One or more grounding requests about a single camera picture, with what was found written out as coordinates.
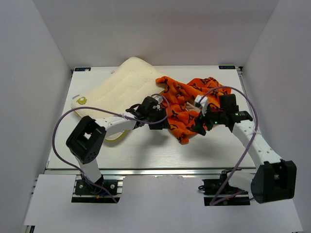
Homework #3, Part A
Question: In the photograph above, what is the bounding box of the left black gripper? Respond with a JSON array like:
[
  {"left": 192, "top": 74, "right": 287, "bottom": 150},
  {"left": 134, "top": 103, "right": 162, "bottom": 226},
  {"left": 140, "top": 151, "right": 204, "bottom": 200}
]
[{"left": 146, "top": 108, "right": 171, "bottom": 130}]

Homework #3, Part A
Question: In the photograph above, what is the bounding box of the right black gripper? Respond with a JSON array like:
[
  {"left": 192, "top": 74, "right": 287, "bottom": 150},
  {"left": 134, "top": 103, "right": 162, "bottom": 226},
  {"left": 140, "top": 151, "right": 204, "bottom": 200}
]
[{"left": 190, "top": 103, "right": 225, "bottom": 136}]

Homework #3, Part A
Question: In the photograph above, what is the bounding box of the cream contoured pillow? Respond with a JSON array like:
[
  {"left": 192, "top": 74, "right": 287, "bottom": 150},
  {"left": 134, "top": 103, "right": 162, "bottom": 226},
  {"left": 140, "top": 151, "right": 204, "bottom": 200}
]
[{"left": 70, "top": 56, "right": 166, "bottom": 142}]

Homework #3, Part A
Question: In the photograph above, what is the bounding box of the orange patterned pillowcase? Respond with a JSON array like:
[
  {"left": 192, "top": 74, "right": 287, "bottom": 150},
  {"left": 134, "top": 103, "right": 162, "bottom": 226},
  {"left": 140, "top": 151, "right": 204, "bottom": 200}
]
[{"left": 155, "top": 76, "right": 231, "bottom": 144}]

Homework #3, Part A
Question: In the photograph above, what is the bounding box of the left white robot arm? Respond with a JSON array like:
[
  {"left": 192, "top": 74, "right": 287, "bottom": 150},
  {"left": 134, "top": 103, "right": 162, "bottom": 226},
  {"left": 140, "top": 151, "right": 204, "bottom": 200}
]
[{"left": 66, "top": 94, "right": 169, "bottom": 194}]

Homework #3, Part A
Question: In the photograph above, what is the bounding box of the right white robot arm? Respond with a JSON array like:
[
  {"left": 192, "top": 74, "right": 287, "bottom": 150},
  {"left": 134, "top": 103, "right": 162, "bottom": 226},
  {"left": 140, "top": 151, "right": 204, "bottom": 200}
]
[{"left": 192, "top": 94, "right": 297, "bottom": 205}]

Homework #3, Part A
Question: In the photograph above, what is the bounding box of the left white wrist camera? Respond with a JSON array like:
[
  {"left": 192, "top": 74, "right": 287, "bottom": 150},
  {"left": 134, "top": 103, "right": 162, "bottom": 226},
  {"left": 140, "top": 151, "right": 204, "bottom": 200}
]
[{"left": 151, "top": 94, "right": 163, "bottom": 105}]

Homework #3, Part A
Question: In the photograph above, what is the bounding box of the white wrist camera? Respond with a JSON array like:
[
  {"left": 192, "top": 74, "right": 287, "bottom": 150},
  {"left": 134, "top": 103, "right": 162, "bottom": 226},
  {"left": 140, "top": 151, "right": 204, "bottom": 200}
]
[
  {"left": 151, "top": 94, "right": 163, "bottom": 105},
  {"left": 194, "top": 95, "right": 209, "bottom": 116}
]

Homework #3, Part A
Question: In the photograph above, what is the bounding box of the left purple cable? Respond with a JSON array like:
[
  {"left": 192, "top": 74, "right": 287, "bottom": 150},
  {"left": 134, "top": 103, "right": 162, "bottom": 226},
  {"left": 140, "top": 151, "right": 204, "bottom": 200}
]
[{"left": 52, "top": 93, "right": 170, "bottom": 203}]

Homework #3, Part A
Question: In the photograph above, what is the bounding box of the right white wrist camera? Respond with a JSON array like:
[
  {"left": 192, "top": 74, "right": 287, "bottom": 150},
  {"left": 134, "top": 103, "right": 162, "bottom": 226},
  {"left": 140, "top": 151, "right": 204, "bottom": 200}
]
[{"left": 194, "top": 95, "right": 209, "bottom": 116}]

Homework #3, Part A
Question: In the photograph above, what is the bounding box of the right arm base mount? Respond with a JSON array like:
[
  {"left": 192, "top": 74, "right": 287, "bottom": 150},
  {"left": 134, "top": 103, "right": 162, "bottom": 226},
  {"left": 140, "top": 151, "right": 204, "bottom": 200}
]
[{"left": 198, "top": 169, "right": 253, "bottom": 206}]

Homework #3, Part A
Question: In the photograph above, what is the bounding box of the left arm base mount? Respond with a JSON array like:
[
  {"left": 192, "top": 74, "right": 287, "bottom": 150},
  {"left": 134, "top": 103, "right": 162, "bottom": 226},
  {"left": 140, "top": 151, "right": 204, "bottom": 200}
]
[{"left": 71, "top": 177, "right": 122, "bottom": 204}]

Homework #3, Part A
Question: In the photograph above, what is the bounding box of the aluminium table rail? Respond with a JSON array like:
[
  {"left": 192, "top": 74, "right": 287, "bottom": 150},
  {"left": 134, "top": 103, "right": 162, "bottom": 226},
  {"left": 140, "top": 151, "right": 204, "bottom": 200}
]
[{"left": 44, "top": 167, "right": 256, "bottom": 176}]

